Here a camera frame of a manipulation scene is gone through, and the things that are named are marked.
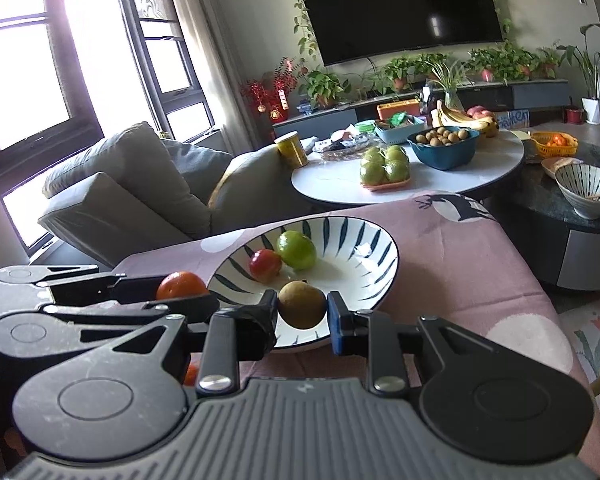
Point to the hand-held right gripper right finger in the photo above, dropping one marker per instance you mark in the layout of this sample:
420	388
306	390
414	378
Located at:
336	327

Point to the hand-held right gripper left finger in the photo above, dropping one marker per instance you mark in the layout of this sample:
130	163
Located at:
269	316

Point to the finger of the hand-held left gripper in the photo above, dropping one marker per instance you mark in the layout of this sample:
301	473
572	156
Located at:
130	288
192	308

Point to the orange tangerine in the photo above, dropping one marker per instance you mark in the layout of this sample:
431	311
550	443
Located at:
180	284

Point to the brown kiwi fruit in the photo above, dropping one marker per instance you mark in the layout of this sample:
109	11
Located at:
302	306

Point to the large striped ceramic bowl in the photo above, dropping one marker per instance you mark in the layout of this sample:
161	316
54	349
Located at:
360	265

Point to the pile of small brown fruits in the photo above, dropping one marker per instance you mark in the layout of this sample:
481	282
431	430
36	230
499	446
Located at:
442	136

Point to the red round fruit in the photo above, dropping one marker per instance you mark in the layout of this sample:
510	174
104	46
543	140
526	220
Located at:
265	265

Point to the small orange fruit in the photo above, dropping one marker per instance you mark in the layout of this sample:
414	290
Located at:
191	375

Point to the green round fruit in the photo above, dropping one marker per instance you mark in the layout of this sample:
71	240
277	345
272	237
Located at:
296	249

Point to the grey sofa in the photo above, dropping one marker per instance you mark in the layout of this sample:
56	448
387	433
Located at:
130	210

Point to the yellow cushion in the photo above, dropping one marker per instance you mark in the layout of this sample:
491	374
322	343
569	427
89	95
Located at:
222	187

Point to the pink printed tablecloth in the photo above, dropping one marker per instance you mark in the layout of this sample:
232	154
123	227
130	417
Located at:
455	270

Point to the grey pillow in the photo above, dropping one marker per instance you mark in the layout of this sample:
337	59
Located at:
200	170

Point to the wrapped tray of green apples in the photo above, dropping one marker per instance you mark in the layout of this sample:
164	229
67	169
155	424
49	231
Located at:
385	167

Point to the yellow jar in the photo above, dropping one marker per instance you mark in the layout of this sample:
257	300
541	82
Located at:
292	150

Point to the glass snack plate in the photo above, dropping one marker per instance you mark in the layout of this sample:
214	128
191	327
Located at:
345	149

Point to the round white coffee table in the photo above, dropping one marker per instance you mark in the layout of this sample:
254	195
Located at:
450	182

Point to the blue fruit bowl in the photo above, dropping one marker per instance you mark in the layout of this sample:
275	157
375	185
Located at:
442	156

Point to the small green container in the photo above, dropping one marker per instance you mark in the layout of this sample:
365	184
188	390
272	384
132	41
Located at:
365	127

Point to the teal plastic basket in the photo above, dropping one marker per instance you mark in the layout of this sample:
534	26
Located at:
397	132

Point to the orange box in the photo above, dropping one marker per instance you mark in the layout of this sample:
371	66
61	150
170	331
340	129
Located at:
397	109

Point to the dark framed window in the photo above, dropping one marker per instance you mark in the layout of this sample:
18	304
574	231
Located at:
172	65

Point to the red decorative plant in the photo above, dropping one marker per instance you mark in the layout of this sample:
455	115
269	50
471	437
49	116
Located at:
270	87

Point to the round dark coffee table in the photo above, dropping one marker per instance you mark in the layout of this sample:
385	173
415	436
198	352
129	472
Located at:
535	210

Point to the potted green plant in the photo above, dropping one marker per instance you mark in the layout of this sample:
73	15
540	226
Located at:
399	71
550	60
430	64
322	87
522	60
486	62

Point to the large window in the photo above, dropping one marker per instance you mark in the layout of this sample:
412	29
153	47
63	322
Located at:
25	70

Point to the bunch of bananas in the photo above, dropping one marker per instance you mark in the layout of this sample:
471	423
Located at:
462	119

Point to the beige curtain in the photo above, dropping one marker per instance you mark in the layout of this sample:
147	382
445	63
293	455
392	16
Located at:
220	50

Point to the patterned rug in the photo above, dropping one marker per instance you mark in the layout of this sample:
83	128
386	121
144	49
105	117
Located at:
592	340

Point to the red apples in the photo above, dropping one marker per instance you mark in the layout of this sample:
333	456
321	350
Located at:
480	111

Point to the leafy plant in glass vase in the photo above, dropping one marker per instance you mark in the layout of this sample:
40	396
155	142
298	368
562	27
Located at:
450	85

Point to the pink plate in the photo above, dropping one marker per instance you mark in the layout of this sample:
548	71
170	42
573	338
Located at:
555	166

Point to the blue cardboard box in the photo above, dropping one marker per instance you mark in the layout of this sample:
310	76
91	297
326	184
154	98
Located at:
512	120

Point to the orange plastic basket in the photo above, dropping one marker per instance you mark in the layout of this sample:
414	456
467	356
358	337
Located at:
555	150

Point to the small striped ceramic bowl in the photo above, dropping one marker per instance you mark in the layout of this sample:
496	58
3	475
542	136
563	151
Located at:
582	187

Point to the oranges in basket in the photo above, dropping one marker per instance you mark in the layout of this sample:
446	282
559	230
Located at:
559	140

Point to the hanging green vine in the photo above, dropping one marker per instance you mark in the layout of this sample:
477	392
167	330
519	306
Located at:
500	20
302	15

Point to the dark television cabinet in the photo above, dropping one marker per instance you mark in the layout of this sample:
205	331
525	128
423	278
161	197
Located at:
535	92

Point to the red pot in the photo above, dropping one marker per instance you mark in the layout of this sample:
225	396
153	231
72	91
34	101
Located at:
574	115

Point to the tall plant in white pot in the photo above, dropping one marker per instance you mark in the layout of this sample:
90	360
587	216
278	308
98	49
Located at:
591	105

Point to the black wall television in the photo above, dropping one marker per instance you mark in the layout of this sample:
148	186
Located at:
400	5

